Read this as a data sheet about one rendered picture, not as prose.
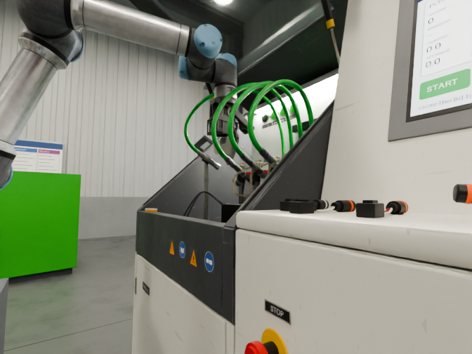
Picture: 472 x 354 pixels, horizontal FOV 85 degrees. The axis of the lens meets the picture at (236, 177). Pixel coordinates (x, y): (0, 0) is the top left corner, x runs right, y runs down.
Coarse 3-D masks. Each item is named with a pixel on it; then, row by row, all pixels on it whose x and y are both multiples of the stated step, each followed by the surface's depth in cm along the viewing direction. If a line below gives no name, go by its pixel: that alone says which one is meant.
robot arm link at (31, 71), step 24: (24, 48) 66; (48, 48) 66; (72, 48) 72; (24, 72) 65; (48, 72) 69; (0, 96) 63; (24, 96) 65; (0, 120) 63; (24, 120) 67; (0, 144) 63; (0, 168) 63
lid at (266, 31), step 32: (160, 0) 102; (192, 0) 96; (224, 0) 90; (256, 0) 85; (288, 0) 81; (320, 0) 77; (224, 32) 102; (256, 32) 96; (288, 32) 91; (320, 32) 84; (256, 64) 107; (288, 64) 100; (320, 64) 94
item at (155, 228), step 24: (144, 216) 92; (168, 216) 72; (144, 240) 91; (168, 240) 71; (192, 240) 58; (216, 240) 49; (168, 264) 70; (216, 264) 48; (192, 288) 56; (216, 288) 48; (216, 312) 48
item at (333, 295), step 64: (384, 0) 58; (384, 64) 53; (384, 128) 49; (384, 192) 46; (448, 192) 38; (256, 256) 39; (320, 256) 29; (384, 256) 24; (256, 320) 38; (320, 320) 29; (384, 320) 23; (448, 320) 19
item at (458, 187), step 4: (460, 184) 26; (464, 184) 26; (468, 184) 26; (456, 188) 26; (460, 188) 26; (464, 188) 25; (468, 188) 25; (456, 192) 26; (460, 192) 25; (464, 192) 25; (468, 192) 25; (456, 196) 26; (460, 196) 25; (464, 196) 25; (468, 196) 25; (456, 200) 26; (460, 200) 26; (464, 200) 26; (468, 200) 25
